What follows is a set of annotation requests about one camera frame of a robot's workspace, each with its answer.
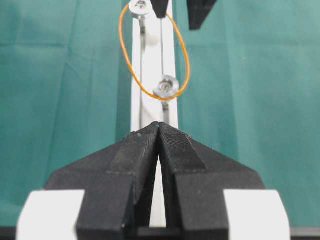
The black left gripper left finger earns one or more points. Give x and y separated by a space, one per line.
118 182

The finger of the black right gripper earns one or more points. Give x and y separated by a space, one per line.
198 10
160 8

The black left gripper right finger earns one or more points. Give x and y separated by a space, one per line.
194 177

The orange rubber band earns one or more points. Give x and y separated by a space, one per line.
130 67

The silver shaft pulley far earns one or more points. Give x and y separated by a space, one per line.
141 10

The silver shaft pulley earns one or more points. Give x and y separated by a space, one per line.
141 10
167 87

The silver shaft pulley near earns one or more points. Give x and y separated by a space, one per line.
167 87

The green table cloth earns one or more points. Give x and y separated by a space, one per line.
254 92

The aluminium extrusion rail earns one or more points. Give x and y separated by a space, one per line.
153 56

